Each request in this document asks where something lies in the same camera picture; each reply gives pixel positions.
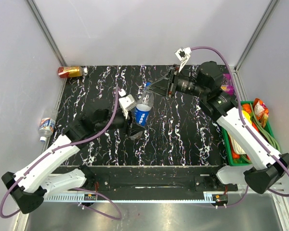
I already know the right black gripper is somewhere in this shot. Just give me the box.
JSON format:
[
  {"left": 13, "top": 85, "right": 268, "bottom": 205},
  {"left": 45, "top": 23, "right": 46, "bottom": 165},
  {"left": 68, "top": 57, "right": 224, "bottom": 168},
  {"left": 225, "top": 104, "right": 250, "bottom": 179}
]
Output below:
[{"left": 146, "top": 64, "right": 208, "bottom": 98}]

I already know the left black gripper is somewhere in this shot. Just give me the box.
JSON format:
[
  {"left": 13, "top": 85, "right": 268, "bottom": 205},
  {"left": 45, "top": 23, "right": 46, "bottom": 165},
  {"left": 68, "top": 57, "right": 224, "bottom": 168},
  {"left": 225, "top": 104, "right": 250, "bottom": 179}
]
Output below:
[{"left": 96, "top": 109, "right": 146, "bottom": 137}]

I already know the blue bottle cap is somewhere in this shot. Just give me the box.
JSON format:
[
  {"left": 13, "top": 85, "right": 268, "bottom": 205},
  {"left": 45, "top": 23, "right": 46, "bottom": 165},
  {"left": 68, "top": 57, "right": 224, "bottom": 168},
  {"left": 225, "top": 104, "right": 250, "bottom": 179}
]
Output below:
[{"left": 145, "top": 82, "right": 151, "bottom": 90}]

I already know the Pepsi plastic bottle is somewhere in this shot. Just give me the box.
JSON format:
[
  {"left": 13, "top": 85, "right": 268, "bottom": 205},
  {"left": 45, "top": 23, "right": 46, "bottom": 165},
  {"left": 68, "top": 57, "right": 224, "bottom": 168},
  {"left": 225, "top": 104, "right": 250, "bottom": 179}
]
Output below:
[{"left": 134, "top": 89, "right": 154, "bottom": 127}]

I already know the clear water bottle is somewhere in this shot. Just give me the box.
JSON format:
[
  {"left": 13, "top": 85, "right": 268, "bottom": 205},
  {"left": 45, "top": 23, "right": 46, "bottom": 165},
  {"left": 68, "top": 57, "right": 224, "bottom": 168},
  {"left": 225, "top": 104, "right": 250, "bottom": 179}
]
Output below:
[{"left": 38, "top": 108, "right": 58, "bottom": 142}]

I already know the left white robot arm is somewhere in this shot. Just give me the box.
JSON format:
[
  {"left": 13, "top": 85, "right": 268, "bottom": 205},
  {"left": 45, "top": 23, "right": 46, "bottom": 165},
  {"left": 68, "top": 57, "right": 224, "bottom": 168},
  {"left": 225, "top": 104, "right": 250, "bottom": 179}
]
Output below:
[{"left": 1, "top": 109, "right": 145, "bottom": 214}]

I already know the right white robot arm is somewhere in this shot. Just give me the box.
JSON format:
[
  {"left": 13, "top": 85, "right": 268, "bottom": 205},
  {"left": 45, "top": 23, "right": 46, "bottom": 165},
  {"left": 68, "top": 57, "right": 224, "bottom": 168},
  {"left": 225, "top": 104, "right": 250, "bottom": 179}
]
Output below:
[{"left": 148, "top": 61, "right": 289, "bottom": 194}]

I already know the purple snack bag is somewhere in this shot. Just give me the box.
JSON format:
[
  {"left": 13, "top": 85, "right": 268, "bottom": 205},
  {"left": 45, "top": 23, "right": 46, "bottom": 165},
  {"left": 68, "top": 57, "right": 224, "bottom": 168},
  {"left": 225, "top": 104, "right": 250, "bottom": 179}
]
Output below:
[{"left": 221, "top": 74, "right": 234, "bottom": 95}]

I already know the orange snack bag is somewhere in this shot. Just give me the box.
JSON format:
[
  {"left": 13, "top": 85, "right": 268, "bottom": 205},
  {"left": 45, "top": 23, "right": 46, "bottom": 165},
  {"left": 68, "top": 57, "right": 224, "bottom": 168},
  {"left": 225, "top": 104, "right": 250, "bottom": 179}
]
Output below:
[{"left": 252, "top": 98, "right": 269, "bottom": 128}]

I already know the green plastic basket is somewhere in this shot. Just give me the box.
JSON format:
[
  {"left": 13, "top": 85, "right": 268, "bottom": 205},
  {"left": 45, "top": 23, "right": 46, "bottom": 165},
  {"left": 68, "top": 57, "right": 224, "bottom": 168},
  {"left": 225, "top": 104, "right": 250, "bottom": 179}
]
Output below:
[{"left": 216, "top": 107, "right": 281, "bottom": 170}]

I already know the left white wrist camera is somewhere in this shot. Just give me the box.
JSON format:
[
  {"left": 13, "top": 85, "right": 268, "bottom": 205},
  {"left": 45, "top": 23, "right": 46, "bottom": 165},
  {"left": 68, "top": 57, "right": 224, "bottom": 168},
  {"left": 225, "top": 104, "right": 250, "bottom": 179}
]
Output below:
[{"left": 118, "top": 89, "right": 137, "bottom": 119}]

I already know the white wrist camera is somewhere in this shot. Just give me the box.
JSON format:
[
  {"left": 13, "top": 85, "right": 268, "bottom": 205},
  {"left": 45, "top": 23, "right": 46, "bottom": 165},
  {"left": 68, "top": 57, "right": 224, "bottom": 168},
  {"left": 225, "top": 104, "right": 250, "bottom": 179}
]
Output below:
[
  {"left": 175, "top": 47, "right": 192, "bottom": 72},
  {"left": 118, "top": 89, "right": 137, "bottom": 119}
]

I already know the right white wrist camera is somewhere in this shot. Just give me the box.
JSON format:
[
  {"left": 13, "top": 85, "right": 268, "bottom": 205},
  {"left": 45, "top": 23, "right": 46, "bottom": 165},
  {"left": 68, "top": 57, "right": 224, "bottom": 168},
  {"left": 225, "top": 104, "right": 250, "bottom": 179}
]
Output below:
[{"left": 175, "top": 47, "right": 192, "bottom": 72}]

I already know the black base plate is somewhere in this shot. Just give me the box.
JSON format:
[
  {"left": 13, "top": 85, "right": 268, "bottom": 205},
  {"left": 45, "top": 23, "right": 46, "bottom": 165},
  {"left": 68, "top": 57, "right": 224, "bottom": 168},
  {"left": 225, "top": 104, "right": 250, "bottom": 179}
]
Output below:
[{"left": 67, "top": 166, "right": 239, "bottom": 193}]

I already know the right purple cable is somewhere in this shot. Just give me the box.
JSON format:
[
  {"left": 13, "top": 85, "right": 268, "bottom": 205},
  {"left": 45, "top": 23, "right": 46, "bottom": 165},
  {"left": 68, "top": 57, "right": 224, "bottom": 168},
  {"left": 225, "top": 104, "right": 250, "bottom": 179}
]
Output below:
[{"left": 191, "top": 46, "right": 289, "bottom": 207}]

